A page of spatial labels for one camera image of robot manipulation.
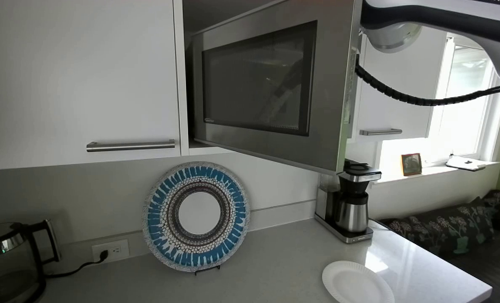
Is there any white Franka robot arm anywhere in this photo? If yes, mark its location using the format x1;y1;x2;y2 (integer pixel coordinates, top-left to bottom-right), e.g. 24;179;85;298
361;0;500;76

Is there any stainless microwave door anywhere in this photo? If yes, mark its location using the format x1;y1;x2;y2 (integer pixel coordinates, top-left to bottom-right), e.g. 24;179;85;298
193;0;363;174

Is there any blue patterned decorative plate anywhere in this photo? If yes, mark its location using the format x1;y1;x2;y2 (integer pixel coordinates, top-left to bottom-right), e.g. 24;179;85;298
144;162;250;273

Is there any black steel coffee maker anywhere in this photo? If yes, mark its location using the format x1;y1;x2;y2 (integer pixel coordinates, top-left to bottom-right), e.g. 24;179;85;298
316;160;383;244

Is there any white plate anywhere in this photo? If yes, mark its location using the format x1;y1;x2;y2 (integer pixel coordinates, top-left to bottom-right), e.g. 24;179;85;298
322;261;396;303

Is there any white cabinet beside window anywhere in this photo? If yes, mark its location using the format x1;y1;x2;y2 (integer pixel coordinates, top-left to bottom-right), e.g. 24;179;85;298
353;29;447;142

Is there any white upper cabinet door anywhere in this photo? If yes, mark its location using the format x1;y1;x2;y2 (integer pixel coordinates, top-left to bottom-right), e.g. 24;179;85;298
0;0;183;170

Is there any window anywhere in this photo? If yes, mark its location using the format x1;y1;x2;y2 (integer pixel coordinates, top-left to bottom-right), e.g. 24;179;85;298
378;32;500;170

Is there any patterned dark cushion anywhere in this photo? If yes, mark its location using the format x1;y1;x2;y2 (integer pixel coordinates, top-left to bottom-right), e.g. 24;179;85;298
383;191;500;258

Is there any steel electric kettle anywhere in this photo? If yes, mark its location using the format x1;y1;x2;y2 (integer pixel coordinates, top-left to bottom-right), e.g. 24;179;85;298
0;219;60;303

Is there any steel cabinet handle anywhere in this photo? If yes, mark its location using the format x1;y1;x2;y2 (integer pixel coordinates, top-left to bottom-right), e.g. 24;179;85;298
87;140;178;153

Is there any small picture frame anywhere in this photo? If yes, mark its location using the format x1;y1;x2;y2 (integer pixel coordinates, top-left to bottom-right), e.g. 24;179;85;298
403;153;423;177

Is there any white wall outlet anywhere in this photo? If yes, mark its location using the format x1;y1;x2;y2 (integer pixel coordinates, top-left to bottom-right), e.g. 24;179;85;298
93;239;130;263

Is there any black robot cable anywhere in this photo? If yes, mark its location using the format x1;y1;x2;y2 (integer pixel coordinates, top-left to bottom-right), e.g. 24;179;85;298
354;58;500;108

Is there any black kettle power cord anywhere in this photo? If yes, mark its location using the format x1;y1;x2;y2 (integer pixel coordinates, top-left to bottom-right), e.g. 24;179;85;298
45;249;112;280

